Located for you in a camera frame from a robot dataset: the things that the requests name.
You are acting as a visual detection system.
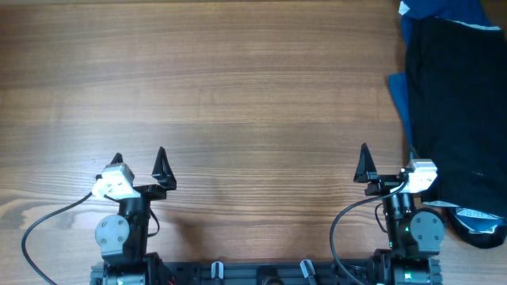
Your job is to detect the black cable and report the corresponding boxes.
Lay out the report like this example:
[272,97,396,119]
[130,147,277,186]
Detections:
[329,180,409,285]
[21,191,94,285]

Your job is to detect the left black cable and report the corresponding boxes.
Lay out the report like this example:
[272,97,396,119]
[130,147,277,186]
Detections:
[21,191,94,285]

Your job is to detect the right black cable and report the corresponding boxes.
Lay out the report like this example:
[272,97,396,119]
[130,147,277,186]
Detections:
[329,180,409,285]

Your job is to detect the black shorts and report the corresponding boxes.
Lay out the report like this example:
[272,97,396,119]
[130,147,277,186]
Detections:
[411,18,506,217]

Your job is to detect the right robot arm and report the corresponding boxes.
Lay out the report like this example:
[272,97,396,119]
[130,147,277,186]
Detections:
[354,143,445,285]

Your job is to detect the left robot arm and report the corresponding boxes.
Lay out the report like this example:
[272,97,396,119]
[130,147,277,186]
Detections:
[90,147,177,285]

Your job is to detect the dark garment with blue lining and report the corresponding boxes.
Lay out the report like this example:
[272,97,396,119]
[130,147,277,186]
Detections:
[421,198,506,249]

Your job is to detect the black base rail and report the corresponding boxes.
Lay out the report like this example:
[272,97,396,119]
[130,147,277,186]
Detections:
[90,259,443,285]

